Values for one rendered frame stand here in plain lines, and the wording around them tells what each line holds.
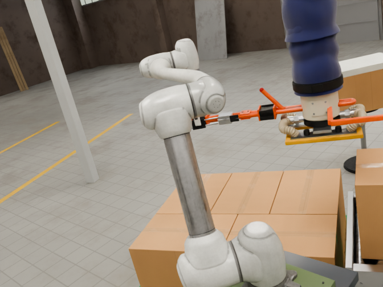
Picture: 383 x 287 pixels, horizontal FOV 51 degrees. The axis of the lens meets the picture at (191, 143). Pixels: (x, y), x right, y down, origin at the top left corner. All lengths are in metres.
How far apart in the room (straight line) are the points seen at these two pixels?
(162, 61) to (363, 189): 1.08
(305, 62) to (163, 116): 0.74
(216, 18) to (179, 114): 11.00
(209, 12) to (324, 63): 10.80
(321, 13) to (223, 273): 1.11
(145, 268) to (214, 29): 10.37
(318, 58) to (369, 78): 1.97
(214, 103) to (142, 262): 1.42
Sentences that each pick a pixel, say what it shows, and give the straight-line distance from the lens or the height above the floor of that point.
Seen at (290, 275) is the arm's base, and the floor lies 0.80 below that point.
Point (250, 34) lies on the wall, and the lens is 12.36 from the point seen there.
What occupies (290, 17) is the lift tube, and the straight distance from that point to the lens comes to 1.85.
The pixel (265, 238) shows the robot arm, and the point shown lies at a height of 1.04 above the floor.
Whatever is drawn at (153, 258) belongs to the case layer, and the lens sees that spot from 2.53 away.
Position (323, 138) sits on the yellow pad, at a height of 1.16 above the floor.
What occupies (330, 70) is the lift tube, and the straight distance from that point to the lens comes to 1.88.
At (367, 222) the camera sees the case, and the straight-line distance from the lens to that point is 2.05.
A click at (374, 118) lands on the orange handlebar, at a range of 1.76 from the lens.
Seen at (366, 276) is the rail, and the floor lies 0.57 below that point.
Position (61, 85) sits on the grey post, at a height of 1.27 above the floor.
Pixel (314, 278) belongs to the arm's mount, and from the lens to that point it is 1.70.
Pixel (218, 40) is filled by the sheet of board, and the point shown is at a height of 0.53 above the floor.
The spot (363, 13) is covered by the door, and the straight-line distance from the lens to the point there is 10.76.
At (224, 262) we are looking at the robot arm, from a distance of 1.49.
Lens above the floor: 1.87
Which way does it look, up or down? 19 degrees down
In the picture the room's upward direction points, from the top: 13 degrees counter-clockwise
